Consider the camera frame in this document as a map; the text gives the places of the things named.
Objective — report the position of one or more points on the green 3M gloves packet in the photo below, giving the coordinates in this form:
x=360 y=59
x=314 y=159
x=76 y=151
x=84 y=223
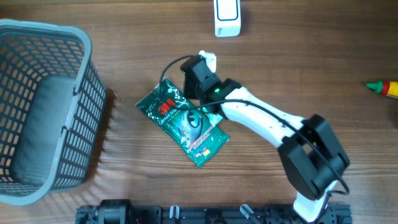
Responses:
x=166 y=106

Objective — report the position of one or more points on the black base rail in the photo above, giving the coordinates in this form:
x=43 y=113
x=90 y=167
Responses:
x=276 y=213

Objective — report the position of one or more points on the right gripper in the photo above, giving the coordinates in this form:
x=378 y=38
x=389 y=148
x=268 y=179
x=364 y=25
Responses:
x=188 y=86

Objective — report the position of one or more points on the white teal tissue packet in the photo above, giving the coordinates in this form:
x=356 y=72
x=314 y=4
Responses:
x=214 y=119

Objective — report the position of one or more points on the white barcode scanner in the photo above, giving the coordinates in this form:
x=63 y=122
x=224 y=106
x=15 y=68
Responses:
x=227 y=15

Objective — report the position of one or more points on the grey plastic mesh basket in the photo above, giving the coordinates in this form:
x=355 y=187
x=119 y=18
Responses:
x=52 y=100

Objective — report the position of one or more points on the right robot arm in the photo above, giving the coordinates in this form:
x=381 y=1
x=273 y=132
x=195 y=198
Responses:
x=311 y=154

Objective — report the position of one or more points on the sriracha chilli sauce bottle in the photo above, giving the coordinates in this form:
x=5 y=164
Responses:
x=384 y=88

